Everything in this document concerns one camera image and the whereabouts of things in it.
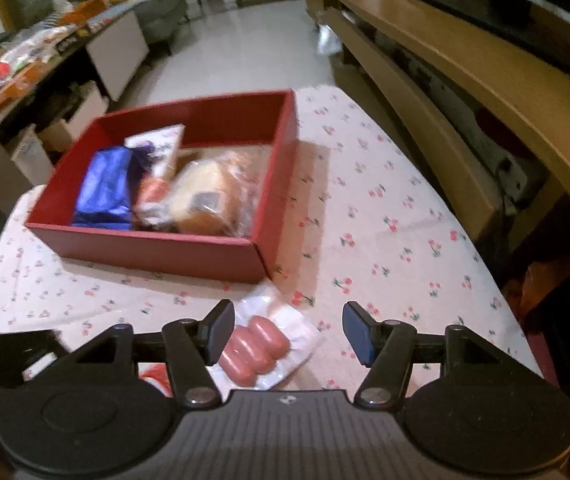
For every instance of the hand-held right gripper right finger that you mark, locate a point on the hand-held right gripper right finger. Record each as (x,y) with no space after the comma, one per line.
(357,333)

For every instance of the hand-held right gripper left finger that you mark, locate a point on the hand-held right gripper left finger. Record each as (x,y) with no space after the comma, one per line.
(220,331)

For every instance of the clear sausage packet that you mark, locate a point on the clear sausage packet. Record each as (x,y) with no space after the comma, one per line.
(260,347)

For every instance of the red yellow-print snack packet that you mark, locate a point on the red yellow-print snack packet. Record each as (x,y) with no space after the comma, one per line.
(155,377)

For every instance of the red cardboard box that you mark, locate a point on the red cardboard box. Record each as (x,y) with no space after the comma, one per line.
(165,255)

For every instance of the bread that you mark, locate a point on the bread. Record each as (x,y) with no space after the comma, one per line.
(205,190)

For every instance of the blue foil snack packet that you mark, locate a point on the blue foil snack packet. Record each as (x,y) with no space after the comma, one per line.
(105,185)

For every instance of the white printed snack bag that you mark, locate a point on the white printed snack bag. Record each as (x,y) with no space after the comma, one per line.
(160,145)

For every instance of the cherry-print tablecloth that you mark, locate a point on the cherry-print tablecloth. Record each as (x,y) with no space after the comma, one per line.
(390,260)

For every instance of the white power strip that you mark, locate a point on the white power strip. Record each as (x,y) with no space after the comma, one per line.
(507,167)

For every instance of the white side cabinet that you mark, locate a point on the white side cabinet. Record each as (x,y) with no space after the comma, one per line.
(117,55)

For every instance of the white plastic bag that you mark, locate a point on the white plastic bag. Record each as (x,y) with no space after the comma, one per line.
(327,40)

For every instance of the cluttered side counter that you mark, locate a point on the cluttered side counter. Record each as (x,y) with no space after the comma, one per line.
(20,60)

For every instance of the wooden television cabinet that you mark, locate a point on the wooden television cabinet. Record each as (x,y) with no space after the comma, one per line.
(465,45)

